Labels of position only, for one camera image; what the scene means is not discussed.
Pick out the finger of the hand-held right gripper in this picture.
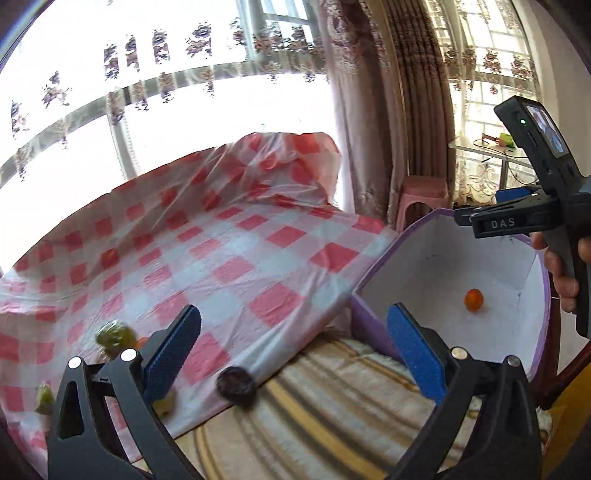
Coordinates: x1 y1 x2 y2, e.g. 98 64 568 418
495 186 540 205
453 194 549 239

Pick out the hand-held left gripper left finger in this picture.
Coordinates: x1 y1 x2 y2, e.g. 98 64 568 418
46 304 204 480

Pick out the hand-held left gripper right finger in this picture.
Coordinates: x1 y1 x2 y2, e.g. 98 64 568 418
387 302 543 480

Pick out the purple and white cardboard box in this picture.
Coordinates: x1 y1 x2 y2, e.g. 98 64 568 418
350 208 552 384

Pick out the plastic-wrapped large green pear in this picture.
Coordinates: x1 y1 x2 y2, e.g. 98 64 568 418
95 322 138 358

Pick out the dark wrinkled passion fruit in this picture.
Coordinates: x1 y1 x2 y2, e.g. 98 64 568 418
216 366 258 407

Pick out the person's right hand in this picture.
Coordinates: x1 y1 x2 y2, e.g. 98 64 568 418
530 230 581 315

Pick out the glass table with chrome stand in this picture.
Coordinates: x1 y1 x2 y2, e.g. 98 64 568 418
448 134 539 204

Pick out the pink plastic stool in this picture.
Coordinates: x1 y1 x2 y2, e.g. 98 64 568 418
396 175 451 232

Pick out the sheer floral lace curtain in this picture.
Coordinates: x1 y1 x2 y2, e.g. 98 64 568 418
0 0 333 185
429 0 550 208

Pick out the red checkered plastic tablecloth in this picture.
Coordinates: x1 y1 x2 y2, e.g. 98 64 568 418
0 131 400 467

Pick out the brown patterned curtain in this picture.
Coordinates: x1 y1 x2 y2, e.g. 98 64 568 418
383 0 455 204

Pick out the pink-beige embroidered curtain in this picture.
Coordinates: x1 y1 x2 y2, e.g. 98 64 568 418
318 0 404 217

